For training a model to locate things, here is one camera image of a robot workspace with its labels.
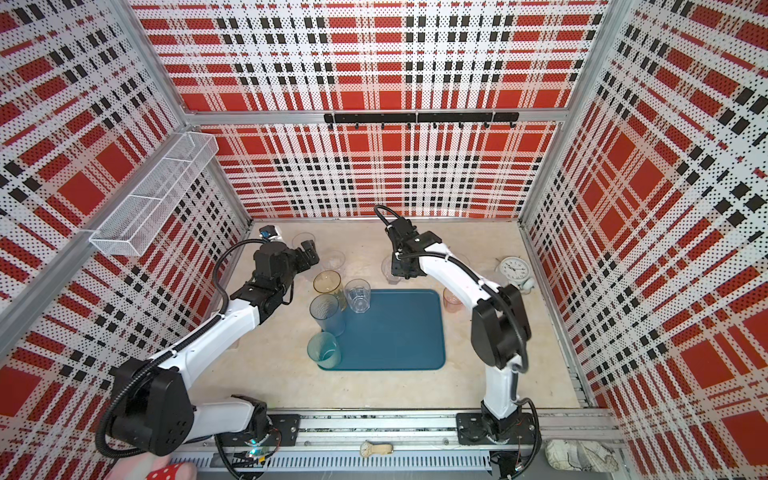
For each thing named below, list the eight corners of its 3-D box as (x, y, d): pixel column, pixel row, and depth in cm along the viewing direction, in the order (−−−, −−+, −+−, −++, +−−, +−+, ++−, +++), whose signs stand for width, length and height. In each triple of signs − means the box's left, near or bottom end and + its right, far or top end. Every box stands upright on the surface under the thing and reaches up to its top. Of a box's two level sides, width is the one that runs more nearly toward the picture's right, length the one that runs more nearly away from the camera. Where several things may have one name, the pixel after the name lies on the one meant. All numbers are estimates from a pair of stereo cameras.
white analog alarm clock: (503, 293, 102) (508, 284, 98) (496, 265, 110) (500, 256, 106) (529, 293, 102) (535, 284, 98) (520, 265, 110) (525, 256, 105)
